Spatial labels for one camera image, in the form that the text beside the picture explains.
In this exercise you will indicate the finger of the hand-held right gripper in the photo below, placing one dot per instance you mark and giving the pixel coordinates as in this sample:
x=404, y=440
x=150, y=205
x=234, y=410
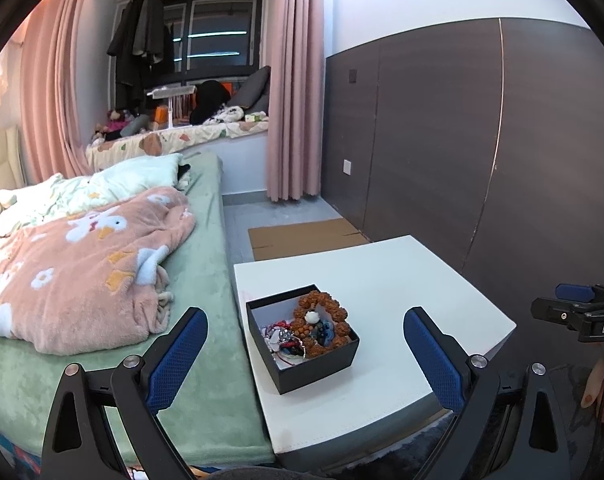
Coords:
x=574, y=292
x=557, y=310

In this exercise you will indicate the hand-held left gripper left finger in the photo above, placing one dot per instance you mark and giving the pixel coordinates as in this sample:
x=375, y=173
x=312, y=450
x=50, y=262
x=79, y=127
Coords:
x=179, y=355

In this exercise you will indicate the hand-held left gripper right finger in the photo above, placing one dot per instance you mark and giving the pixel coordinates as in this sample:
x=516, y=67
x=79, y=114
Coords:
x=432, y=355

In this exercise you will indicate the black jewelry box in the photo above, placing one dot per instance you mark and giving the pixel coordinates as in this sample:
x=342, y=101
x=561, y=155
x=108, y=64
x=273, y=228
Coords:
x=322, y=370

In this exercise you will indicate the person's right hand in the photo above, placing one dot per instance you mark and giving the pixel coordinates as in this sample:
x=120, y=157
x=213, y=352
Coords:
x=593, y=385

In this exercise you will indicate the bed with green sheet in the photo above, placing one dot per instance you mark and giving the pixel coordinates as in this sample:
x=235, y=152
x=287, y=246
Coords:
x=202, y=280

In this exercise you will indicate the pink duck-print blanket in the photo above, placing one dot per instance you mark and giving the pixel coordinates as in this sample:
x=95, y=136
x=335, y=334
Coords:
x=82, y=270

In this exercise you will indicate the flattened brown cardboard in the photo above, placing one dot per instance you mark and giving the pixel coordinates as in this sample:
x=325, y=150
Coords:
x=302, y=240

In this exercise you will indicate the light green quilt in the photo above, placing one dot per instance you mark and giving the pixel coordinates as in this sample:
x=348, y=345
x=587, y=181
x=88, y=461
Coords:
x=132, y=177

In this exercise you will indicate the floral window seat cushion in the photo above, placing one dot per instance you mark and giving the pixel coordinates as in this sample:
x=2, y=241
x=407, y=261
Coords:
x=202, y=135

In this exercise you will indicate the pile of plush toys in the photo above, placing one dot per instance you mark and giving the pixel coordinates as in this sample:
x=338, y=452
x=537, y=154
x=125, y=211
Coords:
x=117, y=122

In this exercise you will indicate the orange box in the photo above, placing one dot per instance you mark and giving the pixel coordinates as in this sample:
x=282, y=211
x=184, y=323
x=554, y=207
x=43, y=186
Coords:
x=160, y=113

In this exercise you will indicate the black cushion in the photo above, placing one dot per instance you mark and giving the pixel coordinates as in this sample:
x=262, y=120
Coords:
x=209, y=102

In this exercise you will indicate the cream headboard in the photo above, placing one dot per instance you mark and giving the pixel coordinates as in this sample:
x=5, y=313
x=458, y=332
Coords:
x=4, y=160

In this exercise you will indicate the white desk lamp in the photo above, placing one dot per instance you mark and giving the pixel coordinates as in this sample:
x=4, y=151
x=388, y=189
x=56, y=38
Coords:
x=171, y=92

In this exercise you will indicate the grey pillow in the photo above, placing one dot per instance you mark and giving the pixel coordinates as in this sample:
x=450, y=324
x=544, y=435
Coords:
x=254, y=90

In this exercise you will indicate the pink curtain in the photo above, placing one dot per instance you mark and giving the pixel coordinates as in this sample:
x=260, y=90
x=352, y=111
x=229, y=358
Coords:
x=297, y=85
x=52, y=85

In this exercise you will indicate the hanging dark clothes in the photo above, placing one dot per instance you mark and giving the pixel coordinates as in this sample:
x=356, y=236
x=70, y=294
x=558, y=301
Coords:
x=142, y=35

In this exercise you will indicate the dark framed window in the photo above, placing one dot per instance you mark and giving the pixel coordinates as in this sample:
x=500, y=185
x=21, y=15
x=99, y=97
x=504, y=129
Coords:
x=217, y=30

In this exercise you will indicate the white wall outlet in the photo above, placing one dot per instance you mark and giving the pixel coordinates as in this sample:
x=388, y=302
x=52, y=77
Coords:
x=347, y=166

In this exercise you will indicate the dark wall switch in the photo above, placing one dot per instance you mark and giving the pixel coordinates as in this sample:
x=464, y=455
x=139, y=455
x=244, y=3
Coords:
x=352, y=75

